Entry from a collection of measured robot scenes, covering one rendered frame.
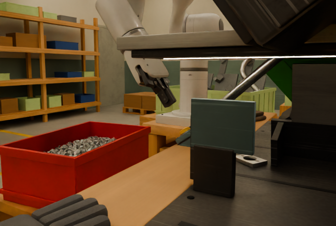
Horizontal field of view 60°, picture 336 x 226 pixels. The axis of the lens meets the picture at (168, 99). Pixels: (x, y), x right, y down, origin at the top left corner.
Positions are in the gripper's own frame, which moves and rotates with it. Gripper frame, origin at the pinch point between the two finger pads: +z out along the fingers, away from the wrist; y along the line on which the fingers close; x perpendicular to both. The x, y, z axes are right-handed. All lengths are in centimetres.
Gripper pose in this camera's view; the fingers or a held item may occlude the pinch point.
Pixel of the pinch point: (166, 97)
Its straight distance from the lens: 73.0
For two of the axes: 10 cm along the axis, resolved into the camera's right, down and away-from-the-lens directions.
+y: -4.7, 0.9, -8.8
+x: 7.3, -5.3, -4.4
